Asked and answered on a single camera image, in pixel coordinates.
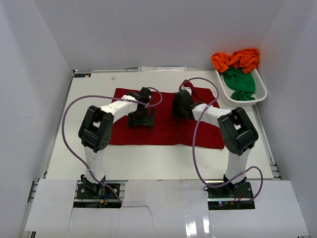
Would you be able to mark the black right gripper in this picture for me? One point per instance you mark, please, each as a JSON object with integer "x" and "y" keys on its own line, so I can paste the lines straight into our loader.
{"x": 175, "y": 112}

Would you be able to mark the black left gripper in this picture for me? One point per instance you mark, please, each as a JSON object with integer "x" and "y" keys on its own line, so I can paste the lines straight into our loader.
{"x": 132, "y": 120}

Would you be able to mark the red t shirt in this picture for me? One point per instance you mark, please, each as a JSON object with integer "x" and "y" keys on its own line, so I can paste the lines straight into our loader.
{"x": 167, "y": 130}

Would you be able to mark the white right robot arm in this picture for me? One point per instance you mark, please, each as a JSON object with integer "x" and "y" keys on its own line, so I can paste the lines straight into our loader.
{"x": 238, "y": 133}

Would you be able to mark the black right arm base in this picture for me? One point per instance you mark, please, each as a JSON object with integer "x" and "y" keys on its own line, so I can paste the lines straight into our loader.
{"x": 219, "y": 199}

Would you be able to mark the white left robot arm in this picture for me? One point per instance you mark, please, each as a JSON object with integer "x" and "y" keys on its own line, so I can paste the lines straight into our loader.
{"x": 96, "y": 129}

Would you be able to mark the green t shirt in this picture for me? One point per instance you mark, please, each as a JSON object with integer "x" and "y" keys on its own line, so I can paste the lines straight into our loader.
{"x": 242, "y": 84}

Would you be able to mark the black table label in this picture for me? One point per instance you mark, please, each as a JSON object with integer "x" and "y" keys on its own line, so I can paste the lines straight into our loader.
{"x": 82, "y": 75}

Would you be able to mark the white perforated plastic basket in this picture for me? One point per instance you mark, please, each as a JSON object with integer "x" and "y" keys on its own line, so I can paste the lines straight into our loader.
{"x": 225, "y": 92}

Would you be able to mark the orange t shirt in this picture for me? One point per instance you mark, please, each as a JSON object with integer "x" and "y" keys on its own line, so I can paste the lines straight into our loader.
{"x": 247, "y": 60}

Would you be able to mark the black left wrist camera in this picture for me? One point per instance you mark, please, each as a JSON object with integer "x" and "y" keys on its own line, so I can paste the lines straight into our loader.
{"x": 141, "y": 97}

